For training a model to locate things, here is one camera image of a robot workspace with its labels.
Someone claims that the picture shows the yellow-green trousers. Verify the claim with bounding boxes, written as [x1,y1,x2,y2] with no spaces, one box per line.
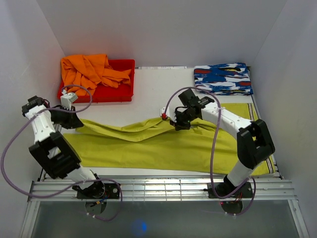
[63,102,275,176]

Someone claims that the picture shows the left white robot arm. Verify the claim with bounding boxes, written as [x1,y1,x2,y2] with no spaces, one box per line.
[22,96,106,198]

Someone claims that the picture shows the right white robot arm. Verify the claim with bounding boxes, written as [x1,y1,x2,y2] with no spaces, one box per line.
[161,87,275,199]

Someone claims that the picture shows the orange trousers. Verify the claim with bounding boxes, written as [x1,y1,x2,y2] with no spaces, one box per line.
[60,54,131,96]

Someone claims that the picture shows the folded blue patterned trousers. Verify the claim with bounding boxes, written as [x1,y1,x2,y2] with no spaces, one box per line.
[193,62,253,96]

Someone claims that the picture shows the red plastic bin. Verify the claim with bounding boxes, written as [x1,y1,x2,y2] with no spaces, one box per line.
[60,58,135,103]

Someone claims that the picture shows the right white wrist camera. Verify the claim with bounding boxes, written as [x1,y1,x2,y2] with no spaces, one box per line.
[159,107,176,122]

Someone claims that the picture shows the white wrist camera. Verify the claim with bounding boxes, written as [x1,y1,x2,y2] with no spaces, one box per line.
[60,90,78,111]
[159,107,176,122]

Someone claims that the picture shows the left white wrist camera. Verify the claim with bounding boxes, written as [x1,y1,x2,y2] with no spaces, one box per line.
[60,90,78,111]

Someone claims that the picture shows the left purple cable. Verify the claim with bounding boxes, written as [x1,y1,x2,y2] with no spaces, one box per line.
[1,85,123,222]

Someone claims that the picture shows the purple cable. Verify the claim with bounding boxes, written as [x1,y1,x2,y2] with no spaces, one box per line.
[1,85,123,222]
[164,86,256,217]

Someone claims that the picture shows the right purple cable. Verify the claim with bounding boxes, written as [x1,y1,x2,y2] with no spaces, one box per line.
[164,86,256,217]

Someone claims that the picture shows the aluminium frame rail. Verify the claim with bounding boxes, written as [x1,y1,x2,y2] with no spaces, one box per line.
[28,176,298,202]

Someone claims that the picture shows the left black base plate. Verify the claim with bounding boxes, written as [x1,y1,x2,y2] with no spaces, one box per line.
[72,181,120,199]

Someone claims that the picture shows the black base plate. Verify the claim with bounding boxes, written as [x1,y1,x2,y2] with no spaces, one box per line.
[72,181,120,199]
[204,182,253,198]

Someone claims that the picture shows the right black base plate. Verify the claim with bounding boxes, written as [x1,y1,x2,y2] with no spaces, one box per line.
[204,182,253,198]

